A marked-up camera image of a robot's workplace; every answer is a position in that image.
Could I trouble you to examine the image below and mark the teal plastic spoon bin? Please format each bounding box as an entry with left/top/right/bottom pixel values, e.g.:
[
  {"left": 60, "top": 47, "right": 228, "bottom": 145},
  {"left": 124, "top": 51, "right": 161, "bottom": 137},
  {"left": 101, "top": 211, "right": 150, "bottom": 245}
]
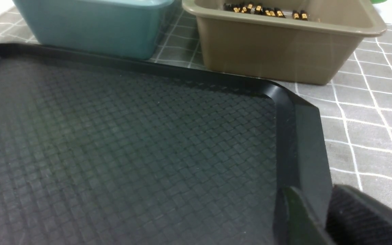
[{"left": 14, "top": 0, "right": 181, "bottom": 60}]

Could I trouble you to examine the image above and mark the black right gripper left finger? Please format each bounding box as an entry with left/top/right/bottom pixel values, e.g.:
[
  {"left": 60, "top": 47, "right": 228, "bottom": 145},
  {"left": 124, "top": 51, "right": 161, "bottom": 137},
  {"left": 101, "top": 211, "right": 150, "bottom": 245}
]
[{"left": 281, "top": 187, "right": 335, "bottom": 245}]

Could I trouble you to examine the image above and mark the bundle of black chopsticks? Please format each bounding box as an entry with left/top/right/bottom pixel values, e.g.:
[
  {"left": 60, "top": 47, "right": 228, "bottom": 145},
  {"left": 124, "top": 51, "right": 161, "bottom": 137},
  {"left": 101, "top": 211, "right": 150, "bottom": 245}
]
[{"left": 222, "top": 2, "right": 309, "bottom": 21}]

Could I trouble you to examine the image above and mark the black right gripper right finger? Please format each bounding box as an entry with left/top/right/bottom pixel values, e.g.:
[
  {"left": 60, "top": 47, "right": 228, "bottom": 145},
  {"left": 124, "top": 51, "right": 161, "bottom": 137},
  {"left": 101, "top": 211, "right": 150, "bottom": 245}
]
[{"left": 325, "top": 185, "right": 392, "bottom": 245}]

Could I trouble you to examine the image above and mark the brown plastic chopstick bin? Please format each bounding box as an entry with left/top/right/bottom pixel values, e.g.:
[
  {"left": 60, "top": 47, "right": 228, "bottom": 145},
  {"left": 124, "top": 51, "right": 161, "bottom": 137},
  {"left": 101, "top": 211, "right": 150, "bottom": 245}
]
[{"left": 182, "top": 0, "right": 387, "bottom": 85}]

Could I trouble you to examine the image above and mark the black plastic serving tray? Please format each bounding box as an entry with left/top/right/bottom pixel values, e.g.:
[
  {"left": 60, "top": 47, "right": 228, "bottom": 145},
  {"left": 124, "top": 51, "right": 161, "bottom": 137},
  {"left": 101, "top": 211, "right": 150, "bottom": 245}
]
[{"left": 0, "top": 43, "right": 332, "bottom": 245}]

